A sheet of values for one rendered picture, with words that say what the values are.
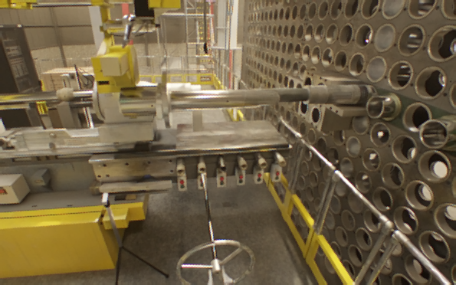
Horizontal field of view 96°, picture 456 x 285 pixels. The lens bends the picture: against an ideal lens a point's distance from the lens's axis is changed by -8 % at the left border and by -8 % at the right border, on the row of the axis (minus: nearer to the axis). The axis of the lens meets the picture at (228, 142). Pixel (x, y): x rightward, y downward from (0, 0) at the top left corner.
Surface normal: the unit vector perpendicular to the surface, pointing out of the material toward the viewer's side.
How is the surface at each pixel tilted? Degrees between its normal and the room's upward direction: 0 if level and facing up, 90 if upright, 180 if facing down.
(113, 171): 90
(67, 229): 90
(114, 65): 90
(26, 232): 90
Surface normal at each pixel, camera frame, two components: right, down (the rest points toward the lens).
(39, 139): 0.18, 0.46
